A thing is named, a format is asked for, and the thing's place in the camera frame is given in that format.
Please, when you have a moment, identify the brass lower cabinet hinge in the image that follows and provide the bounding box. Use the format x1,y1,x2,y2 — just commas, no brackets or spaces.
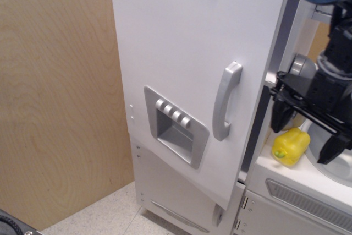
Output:
234,219,240,230

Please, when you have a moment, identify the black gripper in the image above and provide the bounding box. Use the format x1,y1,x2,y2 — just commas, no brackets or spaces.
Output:
270,70,351,164

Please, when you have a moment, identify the brass cabinet hinge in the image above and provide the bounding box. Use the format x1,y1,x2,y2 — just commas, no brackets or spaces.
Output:
241,196,248,209
234,219,240,230

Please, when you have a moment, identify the white upper cabinet shelf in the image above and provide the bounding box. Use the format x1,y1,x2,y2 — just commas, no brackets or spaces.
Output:
312,4,334,24

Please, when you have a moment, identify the grey ice dispenser panel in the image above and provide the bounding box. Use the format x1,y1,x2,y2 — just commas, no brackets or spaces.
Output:
144,86,210,169

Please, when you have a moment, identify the grey oven vent panel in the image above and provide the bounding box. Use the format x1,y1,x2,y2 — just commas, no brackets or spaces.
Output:
265,179,351,233

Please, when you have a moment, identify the grey toy sink basin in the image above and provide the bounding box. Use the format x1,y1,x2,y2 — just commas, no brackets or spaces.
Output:
301,119,351,187

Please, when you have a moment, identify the grey toy wall phone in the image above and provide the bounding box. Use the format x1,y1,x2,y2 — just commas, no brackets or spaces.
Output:
289,54,317,79

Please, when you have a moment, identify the grey door handle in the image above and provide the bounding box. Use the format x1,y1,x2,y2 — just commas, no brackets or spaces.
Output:
212,61,243,141
212,204,223,227

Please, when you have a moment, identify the white fridge door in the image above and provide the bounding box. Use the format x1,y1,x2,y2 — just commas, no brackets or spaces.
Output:
112,0,285,209

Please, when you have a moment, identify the grey lower door handle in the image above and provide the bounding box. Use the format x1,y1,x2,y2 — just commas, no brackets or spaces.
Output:
212,204,223,227

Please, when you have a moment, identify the white toy kitchen counter unit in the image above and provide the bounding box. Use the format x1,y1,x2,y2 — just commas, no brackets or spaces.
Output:
233,121,351,234

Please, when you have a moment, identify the brass upper cabinet hinge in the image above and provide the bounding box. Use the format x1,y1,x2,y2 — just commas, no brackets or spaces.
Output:
241,196,248,209

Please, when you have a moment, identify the yellow toy bell pepper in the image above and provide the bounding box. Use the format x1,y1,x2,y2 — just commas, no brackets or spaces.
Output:
271,128,311,167

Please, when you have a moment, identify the white lower freezer door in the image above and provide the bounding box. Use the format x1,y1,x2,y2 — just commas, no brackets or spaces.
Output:
131,143,245,234

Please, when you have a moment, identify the grey upper door handle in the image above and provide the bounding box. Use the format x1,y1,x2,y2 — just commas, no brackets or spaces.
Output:
212,61,243,141

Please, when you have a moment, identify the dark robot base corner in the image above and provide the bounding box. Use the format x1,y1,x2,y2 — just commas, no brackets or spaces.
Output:
1,210,42,235

